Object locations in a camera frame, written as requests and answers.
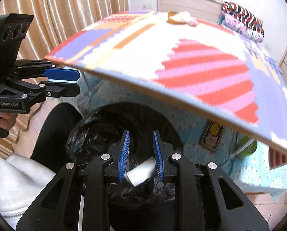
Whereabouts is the small white paper box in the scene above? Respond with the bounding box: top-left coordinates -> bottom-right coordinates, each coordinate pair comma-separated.
125,157 -> 156,187

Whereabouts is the black trash bag bin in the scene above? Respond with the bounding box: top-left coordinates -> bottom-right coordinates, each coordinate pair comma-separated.
66,103 -> 182,230

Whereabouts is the person's left hand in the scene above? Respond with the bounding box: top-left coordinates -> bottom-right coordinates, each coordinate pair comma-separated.
0,112 -> 18,130

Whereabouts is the yellow black snack packet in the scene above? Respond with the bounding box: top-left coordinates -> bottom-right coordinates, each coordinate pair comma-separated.
199,121 -> 224,152

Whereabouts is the person's black trouser leg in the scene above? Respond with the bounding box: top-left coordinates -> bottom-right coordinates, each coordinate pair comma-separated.
30,103 -> 82,173

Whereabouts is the beige striped curtain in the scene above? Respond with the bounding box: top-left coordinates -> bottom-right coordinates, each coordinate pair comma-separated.
0,0 -> 133,59

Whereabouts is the white jacket torso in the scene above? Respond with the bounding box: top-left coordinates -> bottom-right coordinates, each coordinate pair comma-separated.
0,153 -> 56,229

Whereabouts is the green plastic bottle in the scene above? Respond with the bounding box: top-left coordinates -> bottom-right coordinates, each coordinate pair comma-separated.
233,136 -> 257,157

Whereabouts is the blue patterned bed sheet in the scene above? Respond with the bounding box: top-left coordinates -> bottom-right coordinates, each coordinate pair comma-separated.
76,73 -> 287,200

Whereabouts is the crumpled white tissue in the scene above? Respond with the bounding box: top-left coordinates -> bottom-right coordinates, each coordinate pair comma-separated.
174,11 -> 192,23

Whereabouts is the pink plush pig toy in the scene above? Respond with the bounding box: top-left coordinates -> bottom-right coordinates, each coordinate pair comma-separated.
188,19 -> 199,27

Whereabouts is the light wood headboard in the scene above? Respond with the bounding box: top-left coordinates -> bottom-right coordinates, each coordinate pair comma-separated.
157,0 -> 222,23

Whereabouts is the pink floral folded quilt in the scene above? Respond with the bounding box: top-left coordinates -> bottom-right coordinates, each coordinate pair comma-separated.
218,13 -> 264,43

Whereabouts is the striped red white folded blanket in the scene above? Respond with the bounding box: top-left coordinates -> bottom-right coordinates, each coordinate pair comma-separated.
222,1 -> 264,35

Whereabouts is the black camera box left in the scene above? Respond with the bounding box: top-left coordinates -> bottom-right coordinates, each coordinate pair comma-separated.
0,14 -> 34,84

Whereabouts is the white wall socket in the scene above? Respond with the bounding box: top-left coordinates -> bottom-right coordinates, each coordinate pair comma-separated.
143,3 -> 153,10

